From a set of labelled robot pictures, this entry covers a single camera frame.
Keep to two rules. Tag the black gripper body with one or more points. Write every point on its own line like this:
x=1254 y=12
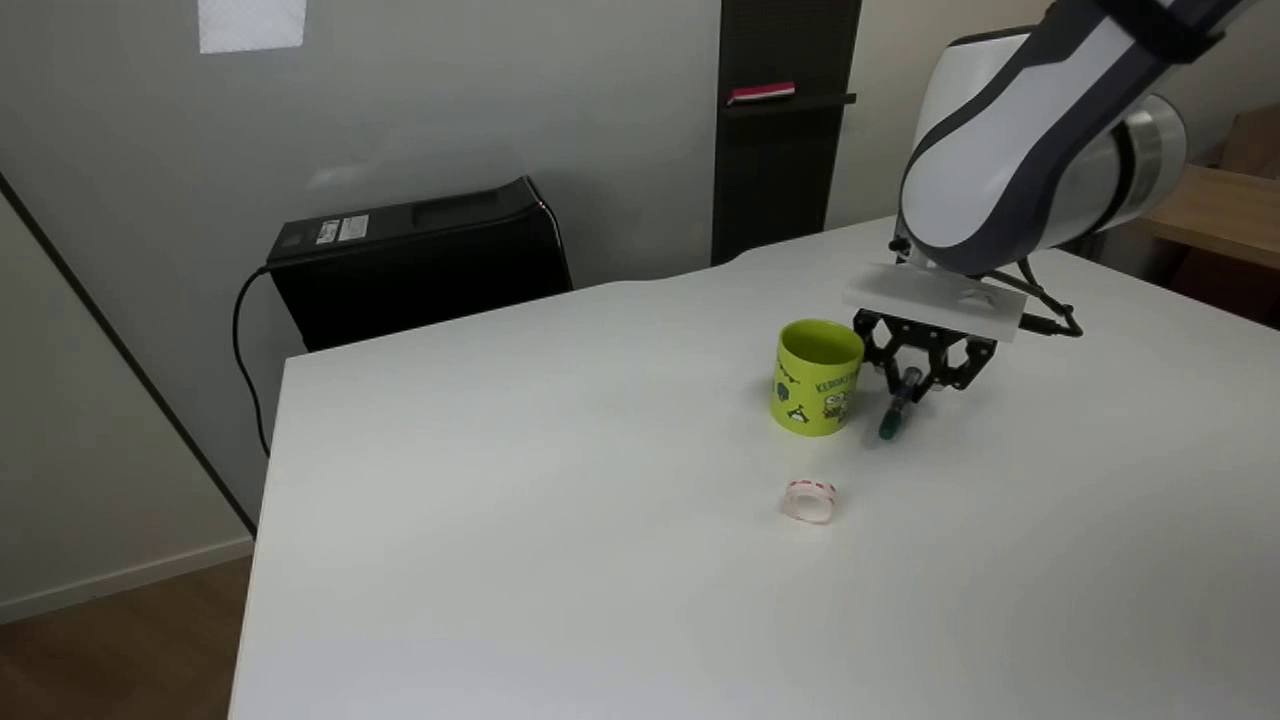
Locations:
x=927 y=339

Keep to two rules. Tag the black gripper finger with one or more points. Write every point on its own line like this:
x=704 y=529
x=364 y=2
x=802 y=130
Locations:
x=960 y=368
x=886 y=355

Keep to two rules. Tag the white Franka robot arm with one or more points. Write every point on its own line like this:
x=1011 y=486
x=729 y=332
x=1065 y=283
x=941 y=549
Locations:
x=1001 y=147

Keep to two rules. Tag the yellow green printed mug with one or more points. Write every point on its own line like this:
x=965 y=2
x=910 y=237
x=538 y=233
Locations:
x=812 y=385

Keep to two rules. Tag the white wrist mounting plate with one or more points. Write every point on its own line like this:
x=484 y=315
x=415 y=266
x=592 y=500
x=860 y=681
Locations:
x=933 y=300

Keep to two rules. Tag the dark shelf cabinet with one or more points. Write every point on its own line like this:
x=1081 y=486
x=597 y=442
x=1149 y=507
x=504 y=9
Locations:
x=780 y=175

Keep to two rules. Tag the pink item on shelf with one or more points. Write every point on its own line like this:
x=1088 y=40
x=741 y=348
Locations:
x=763 y=94

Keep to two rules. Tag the wooden side table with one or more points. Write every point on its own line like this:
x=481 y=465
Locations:
x=1222 y=213

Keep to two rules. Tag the black computer tower with label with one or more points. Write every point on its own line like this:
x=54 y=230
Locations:
x=415 y=266

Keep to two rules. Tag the white paper sheet on wall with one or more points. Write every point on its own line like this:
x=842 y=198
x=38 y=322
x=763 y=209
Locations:
x=250 y=26

